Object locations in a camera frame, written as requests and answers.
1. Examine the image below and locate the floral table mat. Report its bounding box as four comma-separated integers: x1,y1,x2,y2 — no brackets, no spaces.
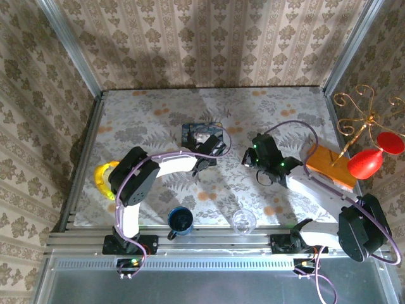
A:
74,87,361,227

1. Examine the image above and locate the starry night tin box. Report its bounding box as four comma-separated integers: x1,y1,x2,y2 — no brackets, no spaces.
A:
181,122,223,149

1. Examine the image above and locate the grey metal tray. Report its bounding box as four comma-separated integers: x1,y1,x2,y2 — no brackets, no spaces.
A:
34,250,401,304

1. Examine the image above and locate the gold wire stand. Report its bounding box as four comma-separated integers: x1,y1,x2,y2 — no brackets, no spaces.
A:
334,84,405,167

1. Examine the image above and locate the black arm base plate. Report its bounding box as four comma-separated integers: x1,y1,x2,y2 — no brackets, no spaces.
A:
101,234,159,255
270,234,329,254

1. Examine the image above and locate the slotted grey cable duct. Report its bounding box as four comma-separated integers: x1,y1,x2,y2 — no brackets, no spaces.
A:
52,256,317,270

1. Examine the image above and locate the aluminium frame cross rail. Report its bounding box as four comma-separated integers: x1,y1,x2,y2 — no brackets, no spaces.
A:
46,226,389,254

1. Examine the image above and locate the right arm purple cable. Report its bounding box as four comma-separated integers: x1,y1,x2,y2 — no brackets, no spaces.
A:
264,120,402,304

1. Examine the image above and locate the yellow tape ring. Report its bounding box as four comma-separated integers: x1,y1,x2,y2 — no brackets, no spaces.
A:
93,160,121,201

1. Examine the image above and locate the clear glass cup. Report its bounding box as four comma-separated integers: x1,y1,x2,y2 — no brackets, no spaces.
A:
232,208,257,236

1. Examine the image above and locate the aluminium frame post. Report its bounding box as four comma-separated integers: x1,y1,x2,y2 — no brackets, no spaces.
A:
322,0,385,96
36,0,104,96

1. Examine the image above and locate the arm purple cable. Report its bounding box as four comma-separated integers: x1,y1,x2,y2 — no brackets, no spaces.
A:
114,125,233,281
264,120,402,304

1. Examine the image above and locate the black connector board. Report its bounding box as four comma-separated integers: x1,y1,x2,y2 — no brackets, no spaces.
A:
293,258,321,280
116,258,144,280

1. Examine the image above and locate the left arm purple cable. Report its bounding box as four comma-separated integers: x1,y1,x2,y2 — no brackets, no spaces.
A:
114,125,233,281

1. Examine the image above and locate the blue enamel mug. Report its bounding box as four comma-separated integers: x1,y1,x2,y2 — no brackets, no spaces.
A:
166,206,196,241

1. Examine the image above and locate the orange wooden block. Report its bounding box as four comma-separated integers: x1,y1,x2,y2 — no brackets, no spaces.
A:
305,144,358,193

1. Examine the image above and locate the red plastic goblet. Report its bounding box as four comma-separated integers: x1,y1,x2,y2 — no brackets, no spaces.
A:
347,131,405,181

